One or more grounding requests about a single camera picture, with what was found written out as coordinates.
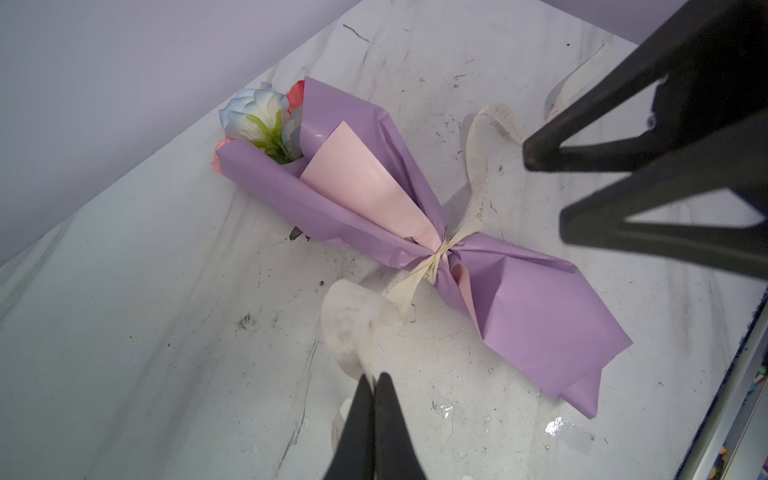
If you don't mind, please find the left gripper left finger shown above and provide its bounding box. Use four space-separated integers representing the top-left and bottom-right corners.
324 375 375 480

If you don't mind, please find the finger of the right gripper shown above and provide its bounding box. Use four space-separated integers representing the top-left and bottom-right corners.
523 1 767 173
559 111 767 279

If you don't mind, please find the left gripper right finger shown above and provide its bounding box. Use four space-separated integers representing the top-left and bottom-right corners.
374 372 426 480

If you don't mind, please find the pink purple wrapping paper sheet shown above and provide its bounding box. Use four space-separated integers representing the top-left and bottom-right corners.
214 78 631 418

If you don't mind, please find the white blue fake rose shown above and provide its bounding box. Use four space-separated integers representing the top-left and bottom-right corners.
218 82 302 165

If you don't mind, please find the aluminium front rail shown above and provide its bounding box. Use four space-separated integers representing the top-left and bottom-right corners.
675 298 767 479

